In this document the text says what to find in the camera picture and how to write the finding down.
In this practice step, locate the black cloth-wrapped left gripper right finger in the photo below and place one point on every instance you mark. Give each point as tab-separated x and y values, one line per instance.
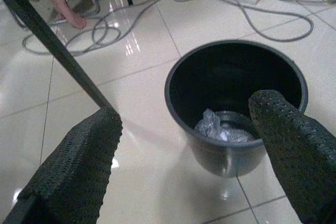
296	150

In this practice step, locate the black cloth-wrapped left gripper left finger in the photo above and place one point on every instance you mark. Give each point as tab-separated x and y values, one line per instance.
76	166

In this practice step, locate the crumpled silver foil trash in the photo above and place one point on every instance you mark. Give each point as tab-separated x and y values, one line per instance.
212	127

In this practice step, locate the black round rubbish bin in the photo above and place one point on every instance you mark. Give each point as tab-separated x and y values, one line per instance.
223	77

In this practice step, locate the person's bare foot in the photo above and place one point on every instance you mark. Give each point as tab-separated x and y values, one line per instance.
73	16

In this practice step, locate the black metal frame bar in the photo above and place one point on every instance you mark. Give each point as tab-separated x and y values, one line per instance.
52	40

